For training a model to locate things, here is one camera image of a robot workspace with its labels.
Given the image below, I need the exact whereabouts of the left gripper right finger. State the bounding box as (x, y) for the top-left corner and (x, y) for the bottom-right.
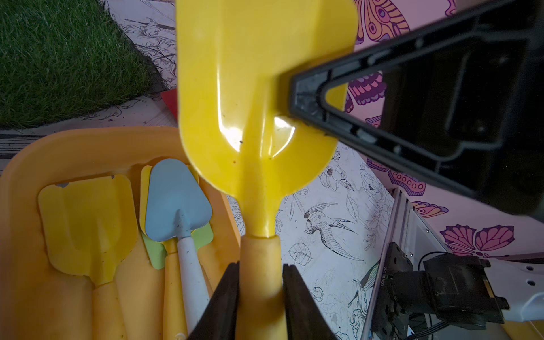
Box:
(283, 263), (337, 340)

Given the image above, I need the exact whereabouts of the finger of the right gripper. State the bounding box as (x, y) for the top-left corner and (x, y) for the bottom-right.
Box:
(289, 1), (543, 220)

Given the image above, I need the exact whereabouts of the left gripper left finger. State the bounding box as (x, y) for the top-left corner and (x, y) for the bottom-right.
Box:
(188, 262), (239, 340)

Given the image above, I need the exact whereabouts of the blue trowel white handle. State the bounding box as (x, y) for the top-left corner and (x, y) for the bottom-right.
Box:
(145, 159), (212, 333)

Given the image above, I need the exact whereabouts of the yellow plastic shovel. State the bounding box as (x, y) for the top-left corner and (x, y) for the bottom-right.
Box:
(175, 1), (358, 339)
(38, 174), (138, 339)

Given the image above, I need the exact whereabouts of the yellow plastic storage box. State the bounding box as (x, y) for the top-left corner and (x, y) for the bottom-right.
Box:
(1, 127), (240, 339)

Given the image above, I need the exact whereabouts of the red shovel wooden handle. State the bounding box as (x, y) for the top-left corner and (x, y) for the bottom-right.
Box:
(161, 89), (179, 122)

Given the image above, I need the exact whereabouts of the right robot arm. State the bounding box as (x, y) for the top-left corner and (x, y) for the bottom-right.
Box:
(289, 1), (543, 338)

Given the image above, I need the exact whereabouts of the artificial grass mat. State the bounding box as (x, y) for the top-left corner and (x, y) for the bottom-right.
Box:
(1, 1), (166, 129)

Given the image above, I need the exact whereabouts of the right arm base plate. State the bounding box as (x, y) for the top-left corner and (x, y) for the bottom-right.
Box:
(371, 242), (413, 339)

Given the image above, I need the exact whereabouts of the aluminium frame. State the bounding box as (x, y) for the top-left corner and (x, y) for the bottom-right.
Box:
(357, 188), (446, 339)

